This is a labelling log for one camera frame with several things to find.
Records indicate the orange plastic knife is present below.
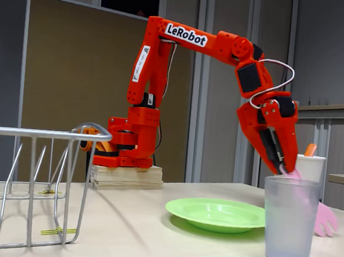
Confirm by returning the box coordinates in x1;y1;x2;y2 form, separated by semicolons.
303;142;318;158

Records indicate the pink plastic fork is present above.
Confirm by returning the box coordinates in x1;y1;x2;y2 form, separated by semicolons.
275;165;344;239

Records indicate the green plastic plate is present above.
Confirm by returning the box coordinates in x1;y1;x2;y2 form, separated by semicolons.
163;194;267;237

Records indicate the translucent grey plastic cup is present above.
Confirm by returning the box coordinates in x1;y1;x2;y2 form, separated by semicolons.
258;175;322;257

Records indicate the leaning grey sheet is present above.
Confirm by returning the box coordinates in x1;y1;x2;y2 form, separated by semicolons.
280;64;289;92

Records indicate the white paper cup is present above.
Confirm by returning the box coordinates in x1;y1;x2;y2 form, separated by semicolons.
293;154;327;204

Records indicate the grey sliding door cabinet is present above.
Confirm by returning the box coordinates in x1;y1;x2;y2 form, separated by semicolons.
248;95;344;213

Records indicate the wooden base block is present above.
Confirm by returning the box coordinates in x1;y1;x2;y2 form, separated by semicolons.
89;161;165;196

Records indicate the dark window pane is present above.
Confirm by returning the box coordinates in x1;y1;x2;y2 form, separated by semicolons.
99;0;160;21

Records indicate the brown pin board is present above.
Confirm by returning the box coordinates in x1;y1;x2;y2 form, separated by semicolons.
12;0;198;192

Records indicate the short yellow black tape marker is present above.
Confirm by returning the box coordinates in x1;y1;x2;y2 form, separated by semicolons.
37;188;64;197

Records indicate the long yellow black tape marker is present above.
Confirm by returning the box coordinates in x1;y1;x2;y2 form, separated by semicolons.
40;225;78;238

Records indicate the metal wire dish rack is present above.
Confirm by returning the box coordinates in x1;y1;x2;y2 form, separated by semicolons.
0;116;115;257

